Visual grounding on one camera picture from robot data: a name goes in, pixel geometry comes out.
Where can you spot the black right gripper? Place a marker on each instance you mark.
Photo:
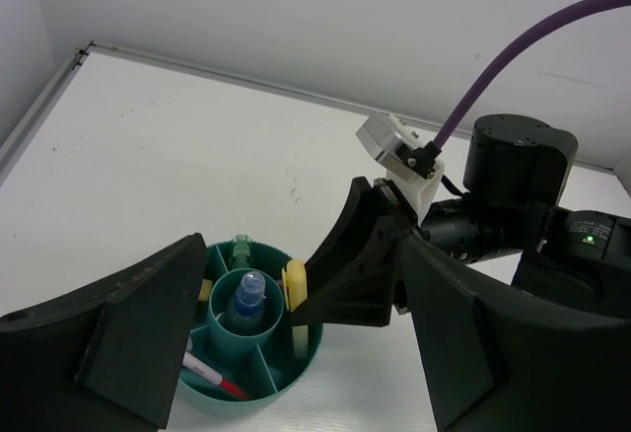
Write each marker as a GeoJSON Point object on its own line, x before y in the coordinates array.
{"type": "Point", "coordinates": [365, 265]}

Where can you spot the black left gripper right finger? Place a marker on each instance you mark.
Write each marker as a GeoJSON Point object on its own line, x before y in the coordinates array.
{"type": "Point", "coordinates": [498, 359]}

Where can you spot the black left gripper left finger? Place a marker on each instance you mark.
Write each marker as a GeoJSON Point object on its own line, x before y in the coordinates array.
{"type": "Point", "coordinates": [107, 356]}

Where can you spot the yellow highlighter marker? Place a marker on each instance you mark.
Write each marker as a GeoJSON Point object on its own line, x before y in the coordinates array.
{"type": "Point", "coordinates": [295, 291]}

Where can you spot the red pen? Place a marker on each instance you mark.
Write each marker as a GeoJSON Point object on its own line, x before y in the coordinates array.
{"type": "Point", "coordinates": [212, 376]}

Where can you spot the clear blue spray bottle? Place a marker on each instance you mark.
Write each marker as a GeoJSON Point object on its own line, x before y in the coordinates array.
{"type": "Point", "coordinates": [245, 309]}

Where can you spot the green correction tape dispenser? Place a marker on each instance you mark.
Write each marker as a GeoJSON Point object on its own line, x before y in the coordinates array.
{"type": "Point", "coordinates": [241, 256]}

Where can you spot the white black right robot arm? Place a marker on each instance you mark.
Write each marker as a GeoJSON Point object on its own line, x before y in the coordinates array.
{"type": "Point", "coordinates": [501, 240]}

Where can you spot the yellow eraser in organizer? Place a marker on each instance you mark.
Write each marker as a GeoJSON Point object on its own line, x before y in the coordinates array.
{"type": "Point", "coordinates": [204, 295]}

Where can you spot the teal round divided organizer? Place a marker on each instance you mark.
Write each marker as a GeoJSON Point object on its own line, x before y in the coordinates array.
{"type": "Point", "coordinates": [264, 366]}

